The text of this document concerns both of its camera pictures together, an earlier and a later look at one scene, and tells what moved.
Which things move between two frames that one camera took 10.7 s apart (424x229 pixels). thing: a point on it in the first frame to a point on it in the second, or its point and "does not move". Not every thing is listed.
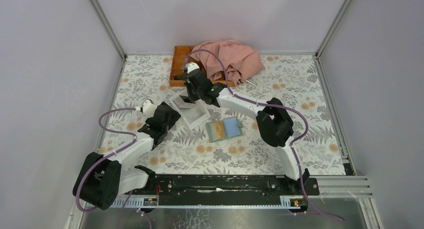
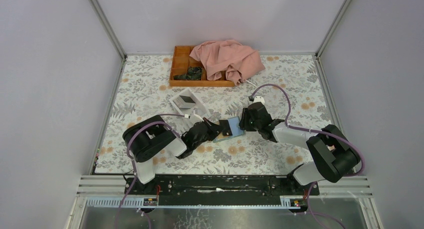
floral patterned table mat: [224, 139] does not move
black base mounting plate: [222, 189] does not move
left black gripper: [174, 117] to [213, 129]
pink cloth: [241, 62] does not move
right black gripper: [191, 98] to [244, 121]
